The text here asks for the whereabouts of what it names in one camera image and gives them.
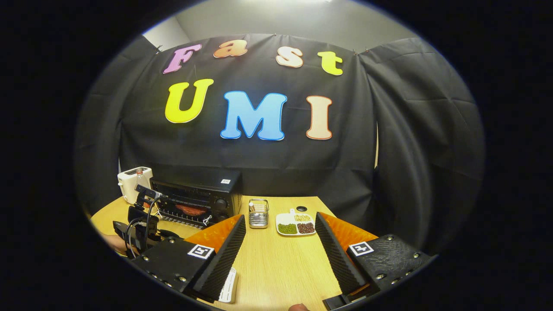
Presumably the white divided plate of beans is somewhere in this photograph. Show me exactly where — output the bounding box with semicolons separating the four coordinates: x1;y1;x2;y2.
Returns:
276;209;316;236

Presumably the white toaster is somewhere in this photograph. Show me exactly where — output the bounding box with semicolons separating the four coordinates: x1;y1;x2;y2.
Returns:
118;167;153;204

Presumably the red meat piece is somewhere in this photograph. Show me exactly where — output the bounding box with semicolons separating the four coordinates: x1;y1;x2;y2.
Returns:
175;204;208;216

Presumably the black electric oven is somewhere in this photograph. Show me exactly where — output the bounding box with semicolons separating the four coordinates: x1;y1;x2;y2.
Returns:
150;166;243;228

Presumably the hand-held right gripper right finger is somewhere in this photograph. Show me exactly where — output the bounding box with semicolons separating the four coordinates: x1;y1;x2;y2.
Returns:
315;212;432;303

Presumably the metal wire basket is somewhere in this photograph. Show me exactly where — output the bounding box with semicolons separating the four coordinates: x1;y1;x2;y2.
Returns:
248;199;270;229

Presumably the small white ribbed tray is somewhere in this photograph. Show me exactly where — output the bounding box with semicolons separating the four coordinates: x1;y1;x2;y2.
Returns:
218;267;238;304

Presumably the black backdrop cloth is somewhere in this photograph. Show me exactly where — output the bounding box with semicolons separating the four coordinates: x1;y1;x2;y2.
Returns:
73;34;486;255

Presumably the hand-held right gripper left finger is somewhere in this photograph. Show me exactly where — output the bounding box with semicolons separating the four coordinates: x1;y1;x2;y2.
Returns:
131;215;247;303

